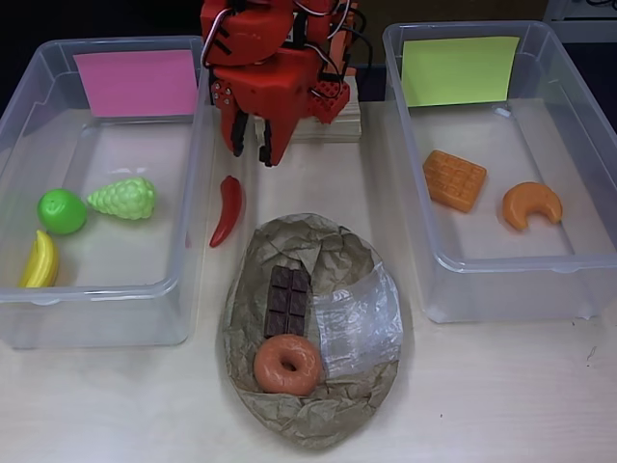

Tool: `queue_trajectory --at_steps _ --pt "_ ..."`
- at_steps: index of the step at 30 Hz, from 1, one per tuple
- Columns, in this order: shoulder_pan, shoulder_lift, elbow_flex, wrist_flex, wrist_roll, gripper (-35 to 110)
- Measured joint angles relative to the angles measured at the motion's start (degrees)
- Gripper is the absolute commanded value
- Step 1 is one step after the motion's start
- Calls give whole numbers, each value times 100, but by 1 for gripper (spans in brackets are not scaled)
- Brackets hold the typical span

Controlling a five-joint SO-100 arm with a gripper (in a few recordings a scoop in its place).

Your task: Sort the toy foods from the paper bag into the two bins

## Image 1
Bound red toy chili pepper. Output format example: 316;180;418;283
208;175;246;249

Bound pale green toy grapes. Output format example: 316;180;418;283
86;177;158;222

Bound orange toy waffle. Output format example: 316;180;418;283
422;150;488;213

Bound green toy apple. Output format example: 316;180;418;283
37;188;89;236

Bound yellow toy banana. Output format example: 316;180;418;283
17;229;61;289

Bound orange toy croissant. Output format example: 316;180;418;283
502;180;564;233

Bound pink paper label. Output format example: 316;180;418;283
72;49;200;119

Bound clear plastic bin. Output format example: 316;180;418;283
0;36;213;351
383;19;617;325

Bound yellow-green paper label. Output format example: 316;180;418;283
401;36;521;108

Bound wooden base block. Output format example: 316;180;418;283
255;76;362;145

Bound brown toy chocolate bar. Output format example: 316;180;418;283
263;264;311;339

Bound clear plastic film sheet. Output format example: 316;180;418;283
312;262;404;380

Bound orange toy doughnut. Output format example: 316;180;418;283
254;335;323;397

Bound crumpled brown paper bag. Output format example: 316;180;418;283
217;212;416;452

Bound white wrist servo cable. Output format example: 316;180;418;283
201;8;228;68

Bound black base cable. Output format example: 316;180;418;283
344;9;376;81

